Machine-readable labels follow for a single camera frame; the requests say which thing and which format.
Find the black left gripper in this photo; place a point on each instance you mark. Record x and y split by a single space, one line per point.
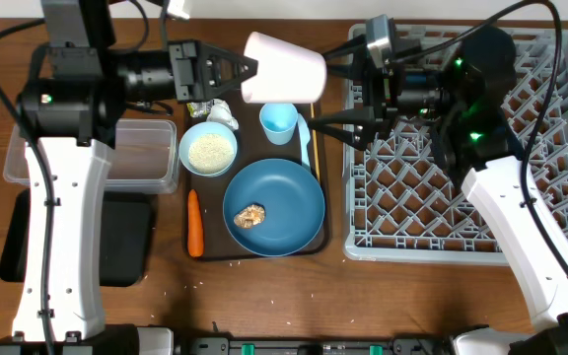
183 70

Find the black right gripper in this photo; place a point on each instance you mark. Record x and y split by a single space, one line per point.
378 98

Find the pink plastic cup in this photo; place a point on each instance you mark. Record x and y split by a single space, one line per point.
286 73

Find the light blue plastic cup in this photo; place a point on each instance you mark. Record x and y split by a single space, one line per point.
278 122

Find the large blue plate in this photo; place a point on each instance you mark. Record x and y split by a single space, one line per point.
293 201

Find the brown food scrap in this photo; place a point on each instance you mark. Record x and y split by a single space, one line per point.
250 217

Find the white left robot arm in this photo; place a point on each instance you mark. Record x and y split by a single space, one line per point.
79 87

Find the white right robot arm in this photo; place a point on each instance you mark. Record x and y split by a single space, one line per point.
467 95

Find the grey dishwasher rack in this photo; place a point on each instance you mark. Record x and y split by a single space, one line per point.
402 201

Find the crumpled white tissue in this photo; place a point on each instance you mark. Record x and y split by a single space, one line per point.
220 112

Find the yellow green snack wrapper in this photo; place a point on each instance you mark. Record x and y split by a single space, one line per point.
200 109

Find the wooden chopstick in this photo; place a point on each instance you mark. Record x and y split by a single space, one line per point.
315 143

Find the light blue plastic knife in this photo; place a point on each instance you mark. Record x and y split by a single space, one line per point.
305 138

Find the light blue rice bowl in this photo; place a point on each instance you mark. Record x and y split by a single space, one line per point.
208 149

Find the dark brown serving tray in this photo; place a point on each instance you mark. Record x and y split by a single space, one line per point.
253 146

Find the clear plastic bin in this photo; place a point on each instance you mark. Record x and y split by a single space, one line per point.
143 160

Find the orange carrot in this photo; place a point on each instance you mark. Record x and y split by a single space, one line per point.
195 234

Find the black plastic bin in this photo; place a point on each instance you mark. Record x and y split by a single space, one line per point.
127 226

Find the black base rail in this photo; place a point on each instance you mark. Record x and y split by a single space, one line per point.
313 346

